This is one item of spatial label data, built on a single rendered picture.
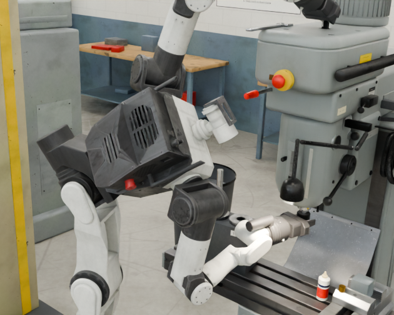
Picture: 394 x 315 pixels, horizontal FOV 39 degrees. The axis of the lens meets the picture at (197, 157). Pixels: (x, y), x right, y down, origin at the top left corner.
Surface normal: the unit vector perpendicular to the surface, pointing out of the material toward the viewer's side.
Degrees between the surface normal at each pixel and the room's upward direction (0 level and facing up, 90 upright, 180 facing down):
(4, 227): 90
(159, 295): 0
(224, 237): 90
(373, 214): 90
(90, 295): 90
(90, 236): 115
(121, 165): 75
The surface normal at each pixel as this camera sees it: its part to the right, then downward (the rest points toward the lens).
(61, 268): 0.04, -0.94
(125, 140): -0.68, -0.04
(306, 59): -0.62, 0.25
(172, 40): -0.20, 0.45
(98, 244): -0.33, 0.67
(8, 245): 0.78, 0.24
